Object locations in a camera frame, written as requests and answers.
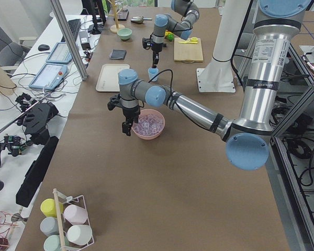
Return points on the lower teach pendant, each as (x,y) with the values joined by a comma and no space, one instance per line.
(49,76)

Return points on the green cup in rack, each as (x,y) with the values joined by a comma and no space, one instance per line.
(52,243)

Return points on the aluminium frame post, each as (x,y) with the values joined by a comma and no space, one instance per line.
(66,32)

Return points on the white cup rack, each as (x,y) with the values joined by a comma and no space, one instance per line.
(61,202)

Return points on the pale green bowl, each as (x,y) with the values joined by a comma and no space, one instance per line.
(124,34)

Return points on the grey cup in rack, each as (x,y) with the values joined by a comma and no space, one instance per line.
(49,226)

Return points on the upper whole yellow lemon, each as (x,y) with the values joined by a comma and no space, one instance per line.
(168,34)

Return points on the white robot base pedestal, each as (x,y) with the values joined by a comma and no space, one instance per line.
(217,76)

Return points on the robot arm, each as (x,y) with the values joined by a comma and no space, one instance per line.
(182,29)
(247,137)

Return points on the grey office chair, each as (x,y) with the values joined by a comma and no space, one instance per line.
(12,53)

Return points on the teach pendant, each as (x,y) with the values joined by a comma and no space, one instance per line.
(60,54)
(49,76)

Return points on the white cup in rack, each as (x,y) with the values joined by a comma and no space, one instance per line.
(79,234)

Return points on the black keyboard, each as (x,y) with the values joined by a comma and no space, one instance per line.
(74,26)

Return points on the grey folded cloth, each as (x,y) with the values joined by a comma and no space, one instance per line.
(118,54)

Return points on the steel ice scoop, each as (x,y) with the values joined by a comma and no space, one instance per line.
(139,19)

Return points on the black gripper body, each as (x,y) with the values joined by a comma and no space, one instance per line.
(130,112)
(156,48)

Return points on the cream serving tray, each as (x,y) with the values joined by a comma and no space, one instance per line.
(108,78)

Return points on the pink cup in rack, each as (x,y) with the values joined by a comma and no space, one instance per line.
(75,215)

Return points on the upper teach pendant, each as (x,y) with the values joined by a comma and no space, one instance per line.
(60,54)

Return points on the wooden cup stand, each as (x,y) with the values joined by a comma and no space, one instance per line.
(117,26)

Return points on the pile of clear ice cubes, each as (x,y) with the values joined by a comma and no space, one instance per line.
(149,124)

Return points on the light blue plastic cup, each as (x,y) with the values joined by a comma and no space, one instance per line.
(153,72)

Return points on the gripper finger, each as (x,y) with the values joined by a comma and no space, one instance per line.
(129,126)
(125,128)
(156,59)

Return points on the black computer mouse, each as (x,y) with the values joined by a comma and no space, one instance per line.
(43,47)

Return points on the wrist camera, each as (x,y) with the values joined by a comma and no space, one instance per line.
(114,101)
(147,43)

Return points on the pink bowl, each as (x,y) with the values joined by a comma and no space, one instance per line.
(146,111)

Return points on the yellow cup in rack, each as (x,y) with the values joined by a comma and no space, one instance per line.
(48,208)

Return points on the black monitor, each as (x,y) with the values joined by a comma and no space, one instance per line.
(96,9)

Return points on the bamboo cutting board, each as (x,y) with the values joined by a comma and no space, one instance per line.
(188,52)

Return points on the green lime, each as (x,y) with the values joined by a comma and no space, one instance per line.
(170,37)

